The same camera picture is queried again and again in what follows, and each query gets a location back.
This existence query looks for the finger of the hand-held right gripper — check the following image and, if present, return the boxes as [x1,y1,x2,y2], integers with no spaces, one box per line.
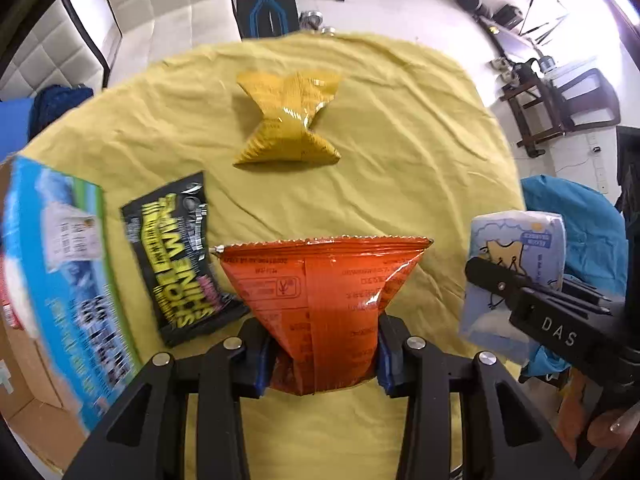
[465,256,532,311]

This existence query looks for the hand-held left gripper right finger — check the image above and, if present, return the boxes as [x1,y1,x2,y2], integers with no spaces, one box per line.
[376,314,581,480]

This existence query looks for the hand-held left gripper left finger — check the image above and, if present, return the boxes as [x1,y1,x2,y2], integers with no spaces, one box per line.
[64,316,273,480]

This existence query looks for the light blue tissue pack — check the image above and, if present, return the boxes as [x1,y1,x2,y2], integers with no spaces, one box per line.
[457,210,568,363]

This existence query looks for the orange snack bag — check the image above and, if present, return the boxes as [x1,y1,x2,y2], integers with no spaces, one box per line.
[210,235,433,397]

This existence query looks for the person's right hand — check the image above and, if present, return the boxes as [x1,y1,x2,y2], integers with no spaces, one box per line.
[586,405,640,458]

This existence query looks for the black snack packet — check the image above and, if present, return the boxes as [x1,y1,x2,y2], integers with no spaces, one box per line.
[120,170,251,348]

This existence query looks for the yellow cloth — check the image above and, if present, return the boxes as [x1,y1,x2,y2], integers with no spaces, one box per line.
[10,30,527,480]

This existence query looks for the dark wooden chair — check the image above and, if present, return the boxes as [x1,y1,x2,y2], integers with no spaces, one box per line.
[500,59,622,157]

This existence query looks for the cardboard box with blue print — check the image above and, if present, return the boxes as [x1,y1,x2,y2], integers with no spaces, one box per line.
[0,154,147,438]

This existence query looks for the yellow snack bag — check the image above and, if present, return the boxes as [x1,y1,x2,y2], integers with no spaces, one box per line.
[231,70,343,168]

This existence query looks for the dark blue knitted cloth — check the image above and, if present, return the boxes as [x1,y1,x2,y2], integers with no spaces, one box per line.
[27,84,95,138]

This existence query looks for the white padded headboard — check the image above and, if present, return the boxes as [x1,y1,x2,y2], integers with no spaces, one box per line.
[0,0,242,97]

